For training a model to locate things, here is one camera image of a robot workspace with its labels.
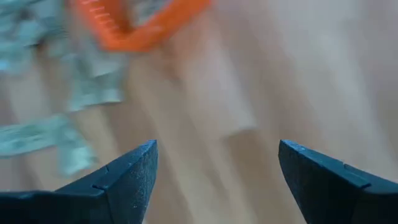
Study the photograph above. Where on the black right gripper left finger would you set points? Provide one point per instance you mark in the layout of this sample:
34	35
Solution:
124	186

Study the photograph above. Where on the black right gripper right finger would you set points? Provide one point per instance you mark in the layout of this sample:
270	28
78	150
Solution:
323	193

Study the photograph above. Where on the orange plastic slotted basket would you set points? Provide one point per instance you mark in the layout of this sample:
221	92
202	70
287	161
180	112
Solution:
130	34

